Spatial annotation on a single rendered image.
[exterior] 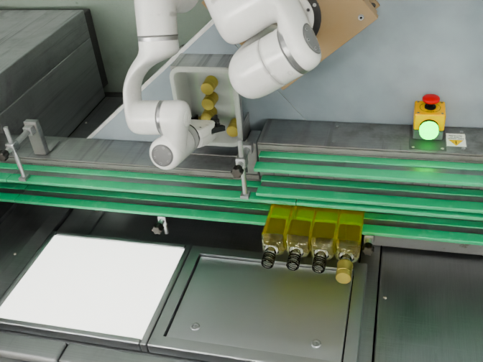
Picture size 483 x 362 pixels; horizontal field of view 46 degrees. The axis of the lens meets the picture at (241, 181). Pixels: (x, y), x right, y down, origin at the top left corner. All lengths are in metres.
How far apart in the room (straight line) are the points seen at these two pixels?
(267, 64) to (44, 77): 1.24
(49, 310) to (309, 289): 0.64
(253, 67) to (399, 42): 0.48
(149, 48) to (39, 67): 0.95
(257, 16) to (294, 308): 0.69
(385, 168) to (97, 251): 0.80
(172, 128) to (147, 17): 0.23
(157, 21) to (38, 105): 0.98
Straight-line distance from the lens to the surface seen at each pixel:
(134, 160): 1.63
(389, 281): 1.51
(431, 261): 1.58
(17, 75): 2.02
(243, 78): 1.05
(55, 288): 1.57
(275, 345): 1.32
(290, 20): 1.01
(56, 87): 2.20
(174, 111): 1.22
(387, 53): 1.43
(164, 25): 1.21
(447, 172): 1.38
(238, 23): 1.06
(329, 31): 1.32
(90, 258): 1.62
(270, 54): 1.02
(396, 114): 1.50
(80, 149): 1.74
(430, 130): 1.40
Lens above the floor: 2.06
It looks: 51 degrees down
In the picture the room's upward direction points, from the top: 157 degrees counter-clockwise
